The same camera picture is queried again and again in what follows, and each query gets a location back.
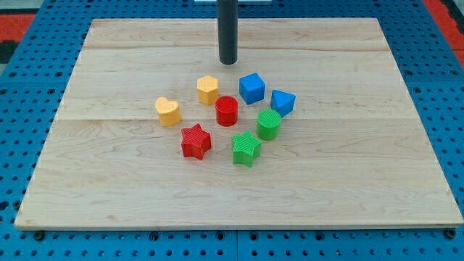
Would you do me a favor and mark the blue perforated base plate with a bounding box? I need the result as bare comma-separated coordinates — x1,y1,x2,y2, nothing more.
1,1,463,260

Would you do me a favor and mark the yellow hexagon block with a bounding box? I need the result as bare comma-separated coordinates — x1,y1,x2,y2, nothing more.
197,75,219,105

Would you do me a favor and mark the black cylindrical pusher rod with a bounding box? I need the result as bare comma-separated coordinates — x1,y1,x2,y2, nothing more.
217,0,238,65

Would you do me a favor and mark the green star block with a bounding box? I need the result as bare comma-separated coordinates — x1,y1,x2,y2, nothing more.
231,130,262,167

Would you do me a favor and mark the red cylinder block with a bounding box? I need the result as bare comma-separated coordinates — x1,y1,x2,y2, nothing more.
215,96,239,127

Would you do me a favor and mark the red star block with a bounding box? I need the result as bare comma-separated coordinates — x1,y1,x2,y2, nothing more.
181,123,212,160

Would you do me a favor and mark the wooden board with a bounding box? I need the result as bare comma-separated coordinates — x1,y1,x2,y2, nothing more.
14,18,463,231

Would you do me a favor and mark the blue cube block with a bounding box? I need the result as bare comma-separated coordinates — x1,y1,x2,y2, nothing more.
239,72,265,105

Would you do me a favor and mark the yellow heart block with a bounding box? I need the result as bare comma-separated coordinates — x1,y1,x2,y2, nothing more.
155,97,181,127

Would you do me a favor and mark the blue triangle block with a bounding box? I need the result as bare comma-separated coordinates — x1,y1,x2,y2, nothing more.
270,90,296,117

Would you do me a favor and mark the green cylinder block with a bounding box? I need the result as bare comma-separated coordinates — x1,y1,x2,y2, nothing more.
257,109,281,141

